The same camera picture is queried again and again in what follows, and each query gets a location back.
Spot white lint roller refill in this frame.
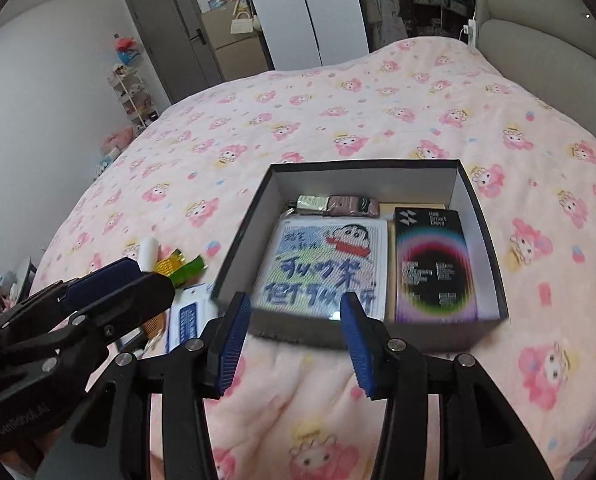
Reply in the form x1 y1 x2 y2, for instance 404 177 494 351
138 237 159 272

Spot black Smart Devil box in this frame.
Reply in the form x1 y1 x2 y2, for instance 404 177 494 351
393 207 478 323

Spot cartoon bead art pack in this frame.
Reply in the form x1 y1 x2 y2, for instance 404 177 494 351
252 216 388 321

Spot brown wooden comb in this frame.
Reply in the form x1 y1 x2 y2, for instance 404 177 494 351
141 312 168 346

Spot green yellow snack wrapper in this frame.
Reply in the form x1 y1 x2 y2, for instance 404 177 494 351
155 249 206 288

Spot white alcohol wipes pack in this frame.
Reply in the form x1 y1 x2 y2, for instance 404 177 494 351
165 283 217 352

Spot pink cartoon print bedspread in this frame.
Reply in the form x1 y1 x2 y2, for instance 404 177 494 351
33 38 596 477

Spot white shelf rack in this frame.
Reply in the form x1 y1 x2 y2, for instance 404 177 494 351
108 64 158 132

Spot black Daphne shoe box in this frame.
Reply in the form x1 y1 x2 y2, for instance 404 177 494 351
211 159 508 352

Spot beige drawer cabinet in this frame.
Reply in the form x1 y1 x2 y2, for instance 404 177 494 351
201 2 270 81

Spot dark grey door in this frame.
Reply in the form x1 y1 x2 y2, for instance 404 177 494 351
126 0 223 104

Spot white wardrobe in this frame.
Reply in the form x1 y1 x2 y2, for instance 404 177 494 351
252 0 369 70

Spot grey upholstered headboard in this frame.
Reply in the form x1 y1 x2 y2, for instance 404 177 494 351
474 0 596 136

